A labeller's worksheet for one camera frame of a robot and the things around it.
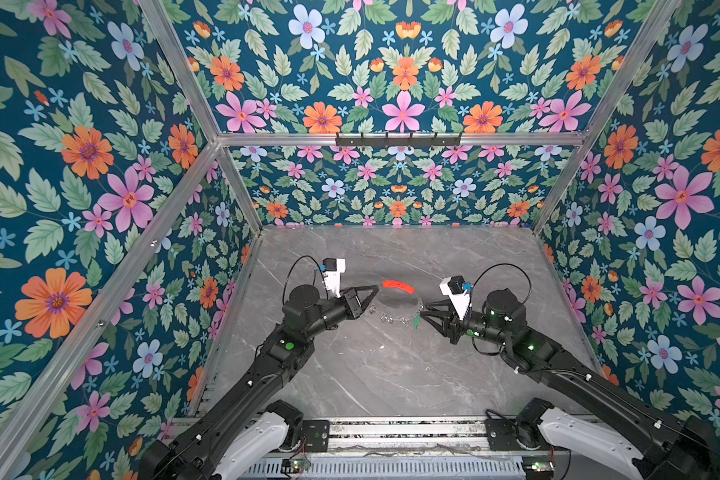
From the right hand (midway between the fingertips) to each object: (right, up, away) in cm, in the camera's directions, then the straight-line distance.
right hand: (425, 308), depth 71 cm
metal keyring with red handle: (-8, +5, 0) cm, 10 cm away
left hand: (-10, +6, -5) cm, 13 cm away
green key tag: (-2, -3, +1) cm, 4 cm away
